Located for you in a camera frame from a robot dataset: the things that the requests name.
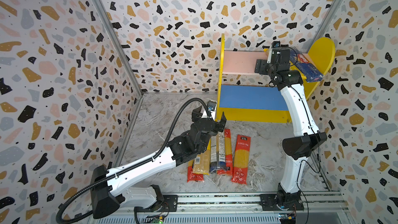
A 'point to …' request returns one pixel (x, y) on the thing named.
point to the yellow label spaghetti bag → (201, 161)
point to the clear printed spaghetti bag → (217, 152)
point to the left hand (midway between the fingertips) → (213, 108)
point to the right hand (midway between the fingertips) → (266, 58)
